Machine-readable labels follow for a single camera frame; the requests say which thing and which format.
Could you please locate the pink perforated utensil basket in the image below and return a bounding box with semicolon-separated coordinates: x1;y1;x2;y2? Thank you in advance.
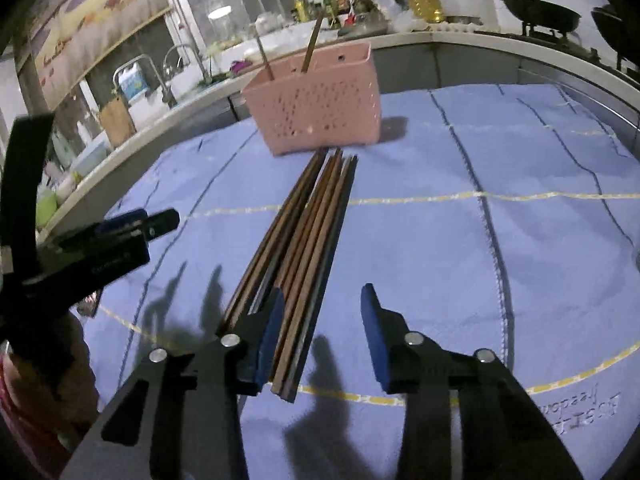
242;41;382;156

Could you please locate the dark red chopstick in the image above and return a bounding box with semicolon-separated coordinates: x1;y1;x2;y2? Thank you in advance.
216;148;326;337

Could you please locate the black chopstick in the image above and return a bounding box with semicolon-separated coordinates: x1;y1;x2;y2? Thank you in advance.
277;155;358;403

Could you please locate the chrome kitchen faucet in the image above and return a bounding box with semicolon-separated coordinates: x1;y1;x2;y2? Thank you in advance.
112;54;177;108

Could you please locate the smartphone with lit screen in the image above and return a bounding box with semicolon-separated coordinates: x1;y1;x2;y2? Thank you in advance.
76;288;103;318

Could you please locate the white plastic jug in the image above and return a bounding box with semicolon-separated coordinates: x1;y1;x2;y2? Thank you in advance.
371;0;402;21

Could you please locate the blue detergent jug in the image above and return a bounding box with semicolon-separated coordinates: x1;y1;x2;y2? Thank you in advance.
117;62;149;103

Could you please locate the brown wooden chopstick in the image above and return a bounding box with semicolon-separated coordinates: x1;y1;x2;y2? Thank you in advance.
300;11;324;74

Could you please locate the wooden cutting board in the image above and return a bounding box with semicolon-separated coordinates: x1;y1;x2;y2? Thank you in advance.
99;96;136;148

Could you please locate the light brown chopstick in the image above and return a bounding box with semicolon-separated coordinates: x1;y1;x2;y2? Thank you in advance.
253;24;276;81

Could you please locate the reddish brown chopstick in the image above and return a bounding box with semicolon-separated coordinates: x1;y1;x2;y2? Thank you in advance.
271;148;343;394

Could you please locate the black wok with handle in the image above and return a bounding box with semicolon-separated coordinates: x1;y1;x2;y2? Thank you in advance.
501;0;580;37

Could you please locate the black lidded wok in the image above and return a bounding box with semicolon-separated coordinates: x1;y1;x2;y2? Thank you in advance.
591;6;639;58

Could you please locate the person's left hand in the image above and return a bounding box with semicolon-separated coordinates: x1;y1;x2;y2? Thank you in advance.
1;313;99;477

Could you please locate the blue checked table cloth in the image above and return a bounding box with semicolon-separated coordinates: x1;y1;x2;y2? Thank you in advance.
85;84;639;479

